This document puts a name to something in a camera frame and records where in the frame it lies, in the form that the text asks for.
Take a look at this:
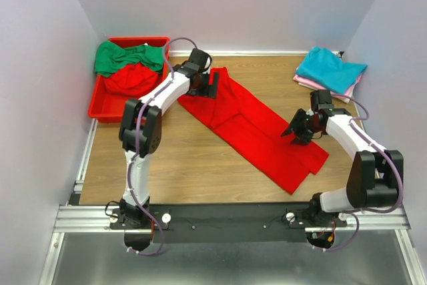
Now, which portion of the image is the red t shirt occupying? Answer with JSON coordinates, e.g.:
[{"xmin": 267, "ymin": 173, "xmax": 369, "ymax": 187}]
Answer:
[
  {"xmin": 178, "ymin": 67, "xmax": 329, "ymax": 194},
  {"xmin": 102, "ymin": 63, "xmax": 161, "ymax": 97}
]

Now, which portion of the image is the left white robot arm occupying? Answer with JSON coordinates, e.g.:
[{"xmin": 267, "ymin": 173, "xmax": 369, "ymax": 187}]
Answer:
[{"xmin": 119, "ymin": 48, "xmax": 219, "ymax": 227}]

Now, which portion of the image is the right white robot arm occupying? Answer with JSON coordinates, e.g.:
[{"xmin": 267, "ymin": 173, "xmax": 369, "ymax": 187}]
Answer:
[{"xmin": 283, "ymin": 89, "xmax": 404, "ymax": 224}]

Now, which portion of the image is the folded white t shirt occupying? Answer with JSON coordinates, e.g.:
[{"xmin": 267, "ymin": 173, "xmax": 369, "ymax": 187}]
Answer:
[{"xmin": 334, "ymin": 90, "xmax": 353, "ymax": 103}]

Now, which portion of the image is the folded pink t shirt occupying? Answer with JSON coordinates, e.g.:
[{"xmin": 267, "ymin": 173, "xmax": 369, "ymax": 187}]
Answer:
[{"xmin": 293, "ymin": 73, "xmax": 362, "ymax": 97}]

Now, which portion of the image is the folded teal t shirt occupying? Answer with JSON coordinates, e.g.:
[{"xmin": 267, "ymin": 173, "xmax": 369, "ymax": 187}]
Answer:
[{"xmin": 296, "ymin": 46, "xmax": 368, "ymax": 94}]

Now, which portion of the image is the green t shirt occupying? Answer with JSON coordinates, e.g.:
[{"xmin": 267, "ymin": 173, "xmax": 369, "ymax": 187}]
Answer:
[{"xmin": 94, "ymin": 41, "xmax": 164, "ymax": 77}]

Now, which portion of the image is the red plastic bin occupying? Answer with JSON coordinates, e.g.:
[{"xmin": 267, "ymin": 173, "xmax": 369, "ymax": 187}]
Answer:
[{"xmin": 88, "ymin": 36, "xmax": 169, "ymax": 123}]

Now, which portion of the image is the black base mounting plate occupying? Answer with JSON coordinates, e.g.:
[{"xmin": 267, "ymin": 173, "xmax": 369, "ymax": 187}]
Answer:
[{"xmin": 105, "ymin": 202, "xmax": 347, "ymax": 247}]

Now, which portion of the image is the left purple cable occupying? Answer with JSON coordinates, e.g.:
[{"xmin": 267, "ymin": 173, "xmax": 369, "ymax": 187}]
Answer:
[{"xmin": 125, "ymin": 37, "xmax": 201, "ymax": 256}]

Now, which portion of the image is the purple cable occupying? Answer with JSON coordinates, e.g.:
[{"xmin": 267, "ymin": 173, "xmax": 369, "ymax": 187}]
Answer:
[
  {"xmin": 125, "ymin": 37, "xmax": 201, "ymax": 256},
  {"xmin": 310, "ymin": 93, "xmax": 404, "ymax": 253}
]

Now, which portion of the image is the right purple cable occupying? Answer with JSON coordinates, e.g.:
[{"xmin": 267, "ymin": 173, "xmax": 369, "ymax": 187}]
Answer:
[{"xmin": 310, "ymin": 93, "xmax": 404, "ymax": 253}]

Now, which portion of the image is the aluminium frame rail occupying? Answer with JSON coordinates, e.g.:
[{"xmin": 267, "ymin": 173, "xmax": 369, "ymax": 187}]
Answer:
[{"xmin": 41, "ymin": 115, "xmax": 426, "ymax": 284}]

